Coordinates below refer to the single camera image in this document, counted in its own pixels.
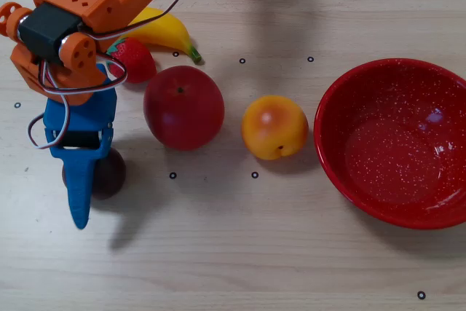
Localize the yellow toy banana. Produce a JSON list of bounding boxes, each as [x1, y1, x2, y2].
[[119, 7, 202, 65]]

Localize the white red black servo cable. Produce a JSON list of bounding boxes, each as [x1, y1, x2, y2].
[[28, 0, 201, 151]]

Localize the dark purple toy plum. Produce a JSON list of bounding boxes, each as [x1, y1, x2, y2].
[[60, 148, 127, 201]]

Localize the red toy apple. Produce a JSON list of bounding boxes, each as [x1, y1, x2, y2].
[[143, 65, 226, 151]]

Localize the red toy strawberry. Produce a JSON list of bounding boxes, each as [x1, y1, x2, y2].
[[106, 36, 158, 84]]

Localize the orange toy peach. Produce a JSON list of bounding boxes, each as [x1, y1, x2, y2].
[[240, 95, 309, 162]]

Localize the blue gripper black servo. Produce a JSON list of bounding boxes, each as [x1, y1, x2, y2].
[[43, 64, 119, 231]]

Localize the red speckled enamel bowl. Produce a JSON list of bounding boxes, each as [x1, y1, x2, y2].
[[313, 58, 466, 231]]

